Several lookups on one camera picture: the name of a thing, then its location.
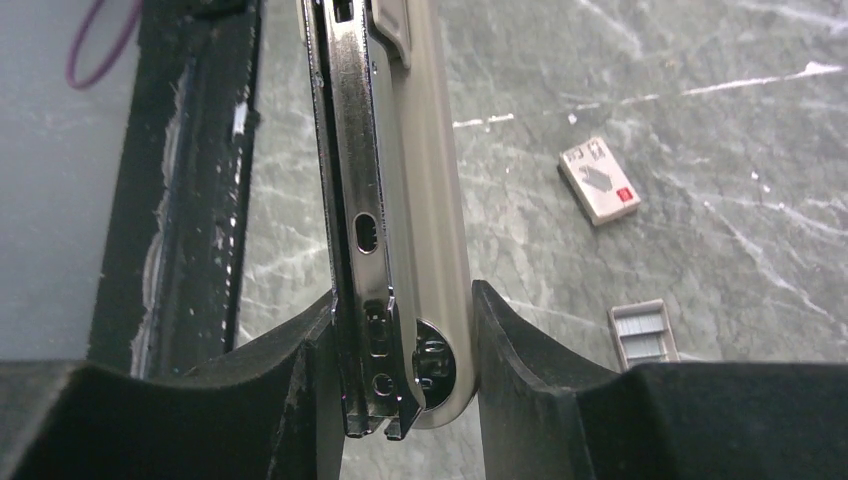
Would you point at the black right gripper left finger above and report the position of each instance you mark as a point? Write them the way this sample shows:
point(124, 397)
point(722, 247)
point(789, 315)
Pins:
point(267, 410)

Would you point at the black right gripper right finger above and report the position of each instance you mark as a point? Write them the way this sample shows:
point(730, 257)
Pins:
point(546, 412)

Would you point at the staple box tray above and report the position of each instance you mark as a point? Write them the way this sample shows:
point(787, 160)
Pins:
point(641, 333)

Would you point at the white staple box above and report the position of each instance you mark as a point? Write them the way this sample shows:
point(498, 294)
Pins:
point(599, 182)

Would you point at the black silver stapler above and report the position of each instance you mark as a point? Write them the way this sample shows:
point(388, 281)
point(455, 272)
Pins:
point(402, 305)

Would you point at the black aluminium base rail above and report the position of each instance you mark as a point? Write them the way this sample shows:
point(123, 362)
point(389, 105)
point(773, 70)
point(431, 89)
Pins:
point(170, 279)

